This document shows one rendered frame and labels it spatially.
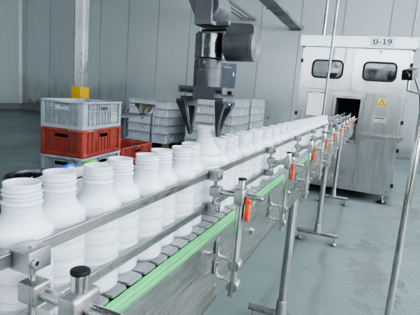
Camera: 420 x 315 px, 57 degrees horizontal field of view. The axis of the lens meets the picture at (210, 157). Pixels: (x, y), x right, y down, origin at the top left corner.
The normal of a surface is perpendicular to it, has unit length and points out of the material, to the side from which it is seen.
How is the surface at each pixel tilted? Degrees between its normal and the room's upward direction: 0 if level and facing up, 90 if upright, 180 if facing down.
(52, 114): 90
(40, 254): 90
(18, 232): 48
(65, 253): 90
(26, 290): 90
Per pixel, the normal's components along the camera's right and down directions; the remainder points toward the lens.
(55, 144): -0.28, 0.14
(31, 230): 0.56, -0.53
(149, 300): 0.92, 0.14
